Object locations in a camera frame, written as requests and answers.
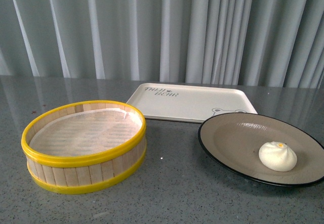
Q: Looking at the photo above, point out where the beige plate with black rim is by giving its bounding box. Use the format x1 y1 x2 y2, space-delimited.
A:
198 113 323 187

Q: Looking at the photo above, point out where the white steamed bun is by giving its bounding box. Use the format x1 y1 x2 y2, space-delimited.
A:
259 142 297 172

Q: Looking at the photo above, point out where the cream bear serving tray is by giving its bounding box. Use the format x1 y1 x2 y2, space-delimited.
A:
127 83 257 123

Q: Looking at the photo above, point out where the white steamer liner paper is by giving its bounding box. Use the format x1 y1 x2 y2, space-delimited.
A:
30 108 143 157

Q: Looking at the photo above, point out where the yellow rimmed bamboo steamer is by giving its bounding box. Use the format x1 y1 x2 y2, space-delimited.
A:
21 100 147 194

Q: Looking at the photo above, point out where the grey pleated curtain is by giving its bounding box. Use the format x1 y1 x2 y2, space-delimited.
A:
1 0 323 88

